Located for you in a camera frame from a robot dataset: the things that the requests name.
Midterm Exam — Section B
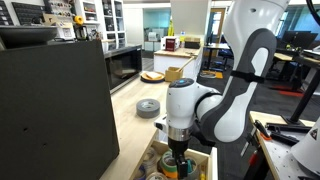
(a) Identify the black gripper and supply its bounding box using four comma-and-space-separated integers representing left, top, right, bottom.
167, 137, 189, 180

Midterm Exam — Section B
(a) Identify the green and orange tape roll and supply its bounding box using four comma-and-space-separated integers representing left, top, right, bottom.
160, 149, 180, 180

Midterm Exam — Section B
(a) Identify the teal tape roll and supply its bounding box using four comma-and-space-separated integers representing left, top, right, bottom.
185, 157, 200, 180

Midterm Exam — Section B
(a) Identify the small clear tape roll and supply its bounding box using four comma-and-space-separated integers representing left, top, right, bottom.
146, 171, 168, 180

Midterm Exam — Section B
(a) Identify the open wooden drawer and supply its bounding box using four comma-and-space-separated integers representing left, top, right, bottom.
129, 139, 219, 180

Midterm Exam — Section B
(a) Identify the white counter cabinet with drawers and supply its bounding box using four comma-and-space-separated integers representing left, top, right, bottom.
155, 128, 169, 145

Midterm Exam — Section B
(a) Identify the purple tape roll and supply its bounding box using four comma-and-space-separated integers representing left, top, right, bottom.
134, 164, 148, 180

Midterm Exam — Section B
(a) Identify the yellow marker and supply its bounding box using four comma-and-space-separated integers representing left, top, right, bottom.
199, 164, 207, 180

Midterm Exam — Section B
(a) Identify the small wooden box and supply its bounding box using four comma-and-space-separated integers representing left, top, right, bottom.
164, 66, 185, 84

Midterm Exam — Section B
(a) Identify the black and orange clamp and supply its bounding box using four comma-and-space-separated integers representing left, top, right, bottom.
239, 119, 274, 158

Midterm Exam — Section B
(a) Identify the yellow plate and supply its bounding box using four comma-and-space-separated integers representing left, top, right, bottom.
139, 71, 166, 84

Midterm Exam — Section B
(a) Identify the toast slice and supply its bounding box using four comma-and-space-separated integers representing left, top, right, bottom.
145, 71, 163, 81

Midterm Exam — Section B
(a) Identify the wooden robot table with breadboard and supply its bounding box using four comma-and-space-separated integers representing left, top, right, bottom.
242, 110, 320, 180

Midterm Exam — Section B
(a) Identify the wooden spoon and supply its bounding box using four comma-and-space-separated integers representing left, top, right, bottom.
176, 56, 196, 74

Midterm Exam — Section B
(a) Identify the white island cabinet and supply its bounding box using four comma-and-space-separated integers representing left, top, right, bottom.
153, 45, 204, 84

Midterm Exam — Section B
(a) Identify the black microwave oven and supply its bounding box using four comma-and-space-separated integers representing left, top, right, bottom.
103, 44, 144, 95

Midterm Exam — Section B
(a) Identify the black case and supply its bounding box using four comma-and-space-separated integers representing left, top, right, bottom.
183, 40, 202, 50

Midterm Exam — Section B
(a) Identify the red and white toaster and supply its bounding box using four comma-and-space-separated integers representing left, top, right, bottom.
160, 35, 181, 53

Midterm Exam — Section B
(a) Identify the black side table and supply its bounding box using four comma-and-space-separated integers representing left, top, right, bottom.
201, 42, 232, 72

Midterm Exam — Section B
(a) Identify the cardboard box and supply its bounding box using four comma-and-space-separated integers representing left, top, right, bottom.
184, 36, 202, 44

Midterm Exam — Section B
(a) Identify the white printer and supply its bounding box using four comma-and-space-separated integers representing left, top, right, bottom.
147, 31, 160, 43

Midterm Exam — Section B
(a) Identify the large black box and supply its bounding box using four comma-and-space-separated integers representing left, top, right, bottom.
0, 39, 121, 180

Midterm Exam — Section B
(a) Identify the yellow floor sign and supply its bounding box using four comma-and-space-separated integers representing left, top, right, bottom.
167, 15, 175, 37

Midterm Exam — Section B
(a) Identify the black stand pole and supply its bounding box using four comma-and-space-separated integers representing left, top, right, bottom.
281, 66, 320, 127

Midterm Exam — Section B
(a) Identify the white board panel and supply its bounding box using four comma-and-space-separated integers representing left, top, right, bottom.
170, 0, 210, 37

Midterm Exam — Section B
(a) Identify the wooden office desk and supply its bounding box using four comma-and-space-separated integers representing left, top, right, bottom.
271, 49, 320, 84

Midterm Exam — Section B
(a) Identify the white shelf unit with boxes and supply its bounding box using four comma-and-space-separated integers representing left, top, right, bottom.
101, 0, 128, 52

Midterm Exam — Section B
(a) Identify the black coffee maker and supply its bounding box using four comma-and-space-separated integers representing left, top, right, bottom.
73, 24, 90, 42

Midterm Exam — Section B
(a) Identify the white shelf unit with bins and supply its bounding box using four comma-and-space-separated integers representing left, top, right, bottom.
74, 0, 102, 42

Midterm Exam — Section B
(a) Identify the computer monitor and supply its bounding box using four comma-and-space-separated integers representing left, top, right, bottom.
281, 30, 319, 50

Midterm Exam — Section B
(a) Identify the black bowl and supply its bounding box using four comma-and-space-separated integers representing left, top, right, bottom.
0, 25, 59, 50

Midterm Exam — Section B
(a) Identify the black parts bin rack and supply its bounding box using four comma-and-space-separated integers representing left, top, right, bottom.
11, 1, 47, 27

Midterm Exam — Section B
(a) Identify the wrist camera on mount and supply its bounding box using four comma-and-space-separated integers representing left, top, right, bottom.
153, 114, 168, 132

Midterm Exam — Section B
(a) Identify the grey duct tape roll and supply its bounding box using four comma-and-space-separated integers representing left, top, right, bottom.
135, 98, 162, 119

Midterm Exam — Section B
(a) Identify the black metal bracket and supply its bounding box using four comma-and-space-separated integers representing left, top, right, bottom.
265, 122, 313, 147

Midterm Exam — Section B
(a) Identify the black velcro strap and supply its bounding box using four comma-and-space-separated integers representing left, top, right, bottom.
229, 69, 266, 85

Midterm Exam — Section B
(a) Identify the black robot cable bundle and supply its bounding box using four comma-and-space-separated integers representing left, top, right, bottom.
305, 0, 320, 18

